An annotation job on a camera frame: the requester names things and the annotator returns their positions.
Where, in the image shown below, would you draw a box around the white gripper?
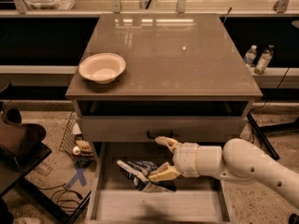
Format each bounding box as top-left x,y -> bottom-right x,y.
149,136 -> 224,182

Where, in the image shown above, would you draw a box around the blue chip bag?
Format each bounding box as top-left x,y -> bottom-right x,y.
117,160 -> 177,193

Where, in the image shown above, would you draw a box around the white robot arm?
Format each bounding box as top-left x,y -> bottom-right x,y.
149,136 -> 299,207

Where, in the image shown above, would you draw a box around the open middle drawer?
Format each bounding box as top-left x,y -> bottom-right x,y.
86,143 -> 233,224

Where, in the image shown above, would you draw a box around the grey drawer cabinet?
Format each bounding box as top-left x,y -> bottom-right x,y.
64,12 -> 263,224

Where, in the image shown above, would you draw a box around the blue tape cross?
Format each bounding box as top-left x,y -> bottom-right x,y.
65,168 -> 87,189

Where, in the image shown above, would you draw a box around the black stand leg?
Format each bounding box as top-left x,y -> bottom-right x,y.
247,113 -> 279,161

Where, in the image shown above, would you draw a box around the white paper bowl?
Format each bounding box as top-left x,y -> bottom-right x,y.
78,53 -> 126,84

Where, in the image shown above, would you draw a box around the clear water bottle blue label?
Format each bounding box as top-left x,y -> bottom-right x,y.
244,45 -> 257,67

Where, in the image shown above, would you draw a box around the clear water bottle green label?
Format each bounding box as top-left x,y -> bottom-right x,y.
254,45 -> 275,75

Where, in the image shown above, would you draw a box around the dark brown chair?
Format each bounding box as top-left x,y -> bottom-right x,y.
0,77 -> 53,198

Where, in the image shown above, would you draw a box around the closed top drawer black handle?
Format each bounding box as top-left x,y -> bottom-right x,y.
78,116 -> 248,143

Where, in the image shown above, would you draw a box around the wire mesh basket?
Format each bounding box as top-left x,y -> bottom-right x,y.
59,113 -> 93,162

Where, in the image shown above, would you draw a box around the black floor cables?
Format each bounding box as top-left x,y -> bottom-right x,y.
36,184 -> 87,213

